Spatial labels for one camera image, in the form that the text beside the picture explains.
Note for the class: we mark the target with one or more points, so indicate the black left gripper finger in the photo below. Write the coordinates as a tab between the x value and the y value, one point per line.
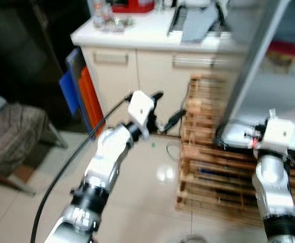
175	119
156	95

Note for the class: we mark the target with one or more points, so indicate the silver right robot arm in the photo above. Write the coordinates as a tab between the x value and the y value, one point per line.
271	182

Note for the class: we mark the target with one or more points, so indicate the dark grey fridge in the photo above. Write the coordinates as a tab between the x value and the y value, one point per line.
254	61

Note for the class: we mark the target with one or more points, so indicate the beige kitchen cabinet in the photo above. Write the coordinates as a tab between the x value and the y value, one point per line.
152	81

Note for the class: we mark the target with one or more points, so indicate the wooden slatted rack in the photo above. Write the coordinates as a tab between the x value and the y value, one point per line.
208	167

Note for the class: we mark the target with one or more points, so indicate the orange red board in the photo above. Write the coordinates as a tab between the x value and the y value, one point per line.
89	101

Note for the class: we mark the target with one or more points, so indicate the steel kitchen sink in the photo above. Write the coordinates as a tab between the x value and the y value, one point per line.
173	23

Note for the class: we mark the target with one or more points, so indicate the small clear jar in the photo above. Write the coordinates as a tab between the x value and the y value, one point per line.
122	24

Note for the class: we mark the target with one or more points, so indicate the grey cloth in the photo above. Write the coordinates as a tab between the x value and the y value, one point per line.
198	28

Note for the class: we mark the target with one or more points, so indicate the red food box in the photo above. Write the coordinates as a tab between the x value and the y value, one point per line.
285	53

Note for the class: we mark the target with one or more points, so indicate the blue board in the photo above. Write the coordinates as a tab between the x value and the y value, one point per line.
69	93

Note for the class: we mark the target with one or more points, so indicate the clear plastic bottle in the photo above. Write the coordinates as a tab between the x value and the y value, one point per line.
101	14

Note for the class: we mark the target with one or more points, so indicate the white round pot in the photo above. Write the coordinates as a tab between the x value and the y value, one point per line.
200	3

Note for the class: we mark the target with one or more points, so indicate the brown plaid upholstered chair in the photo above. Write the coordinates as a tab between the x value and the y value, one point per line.
15	131

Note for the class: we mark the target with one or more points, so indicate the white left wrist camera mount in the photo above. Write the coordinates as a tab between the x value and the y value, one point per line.
139	107

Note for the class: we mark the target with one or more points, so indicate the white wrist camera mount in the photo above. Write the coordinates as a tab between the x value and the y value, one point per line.
139	107
278	132

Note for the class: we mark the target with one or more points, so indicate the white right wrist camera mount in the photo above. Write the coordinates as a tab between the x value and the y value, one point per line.
278	132

